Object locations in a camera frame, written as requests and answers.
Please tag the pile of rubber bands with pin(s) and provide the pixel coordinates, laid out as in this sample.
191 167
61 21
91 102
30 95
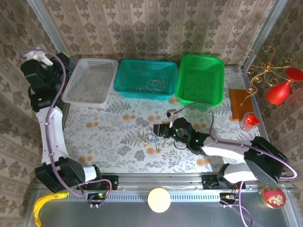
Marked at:
157 144

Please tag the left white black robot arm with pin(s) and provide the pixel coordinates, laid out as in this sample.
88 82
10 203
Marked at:
56 142

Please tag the white plastic basket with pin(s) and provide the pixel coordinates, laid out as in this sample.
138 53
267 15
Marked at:
94 78

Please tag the floral tablecloth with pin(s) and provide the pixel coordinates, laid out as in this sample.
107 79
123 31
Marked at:
118 153

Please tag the green plastic basket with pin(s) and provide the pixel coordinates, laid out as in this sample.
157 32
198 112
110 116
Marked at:
198 78

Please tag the teal plastic basket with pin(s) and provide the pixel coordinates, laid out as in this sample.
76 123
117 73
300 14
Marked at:
142 71

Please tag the brown wooden board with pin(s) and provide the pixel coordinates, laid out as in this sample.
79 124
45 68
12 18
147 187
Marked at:
239 104

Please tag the clear cup with red contents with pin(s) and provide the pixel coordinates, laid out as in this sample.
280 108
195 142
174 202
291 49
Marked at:
249 120

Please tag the pale yellow ball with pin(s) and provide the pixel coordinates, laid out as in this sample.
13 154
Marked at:
159 200

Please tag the red goblet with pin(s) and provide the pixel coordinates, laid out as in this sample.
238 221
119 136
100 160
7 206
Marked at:
278 93

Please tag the round red tin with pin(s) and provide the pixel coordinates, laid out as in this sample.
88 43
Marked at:
272 197

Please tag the yellow banana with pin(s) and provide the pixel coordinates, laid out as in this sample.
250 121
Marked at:
40 203

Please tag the aluminium frame post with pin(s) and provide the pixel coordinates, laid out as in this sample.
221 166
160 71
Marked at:
262 35
47 26

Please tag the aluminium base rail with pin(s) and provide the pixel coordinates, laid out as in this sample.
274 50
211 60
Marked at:
161 179

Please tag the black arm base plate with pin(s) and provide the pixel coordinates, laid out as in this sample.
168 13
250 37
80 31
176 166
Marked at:
113 182
207 183

